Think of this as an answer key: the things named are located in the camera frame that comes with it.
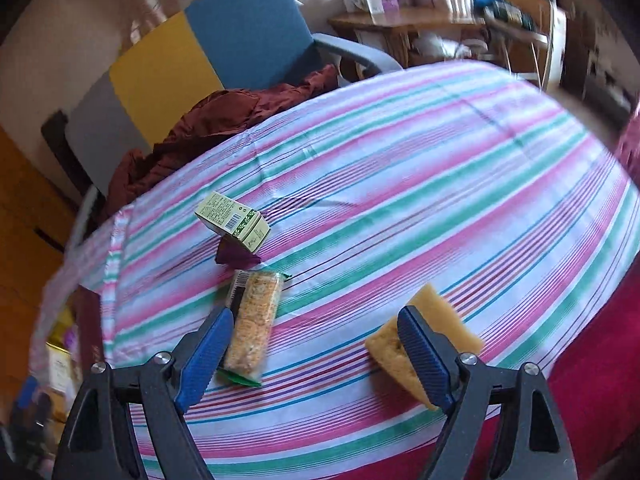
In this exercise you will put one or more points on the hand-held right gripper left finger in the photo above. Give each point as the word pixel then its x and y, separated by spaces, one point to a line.
pixel 207 355

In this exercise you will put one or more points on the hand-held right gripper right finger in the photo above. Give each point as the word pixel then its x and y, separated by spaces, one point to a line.
pixel 422 355

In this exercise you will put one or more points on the yellow sponge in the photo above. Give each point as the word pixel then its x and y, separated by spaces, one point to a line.
pixel 445 320

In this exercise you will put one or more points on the clear snack bar packet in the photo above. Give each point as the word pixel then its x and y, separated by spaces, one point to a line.
pixel 255 320

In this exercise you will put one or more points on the yellow storage box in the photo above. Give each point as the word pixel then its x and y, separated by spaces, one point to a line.
pixel 62 370

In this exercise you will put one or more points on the green printed box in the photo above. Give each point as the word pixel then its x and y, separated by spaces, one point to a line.
pixel 235 220

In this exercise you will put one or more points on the pink red blanket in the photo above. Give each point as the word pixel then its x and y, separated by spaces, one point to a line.
pixel 590 385

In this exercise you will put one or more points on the pink green striped cloth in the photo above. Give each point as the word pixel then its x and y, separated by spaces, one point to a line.
pixel 400 185

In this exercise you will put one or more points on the maroon garment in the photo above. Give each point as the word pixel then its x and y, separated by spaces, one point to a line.
pixel 200 130

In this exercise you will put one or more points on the wooden cabinet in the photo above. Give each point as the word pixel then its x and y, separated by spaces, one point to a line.
pixel 25 220

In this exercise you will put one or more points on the wooden desk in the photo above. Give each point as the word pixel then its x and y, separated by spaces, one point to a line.
pixel 395 25

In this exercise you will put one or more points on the grey yellow blue chair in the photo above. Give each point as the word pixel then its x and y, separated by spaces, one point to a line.
pixel 240 25

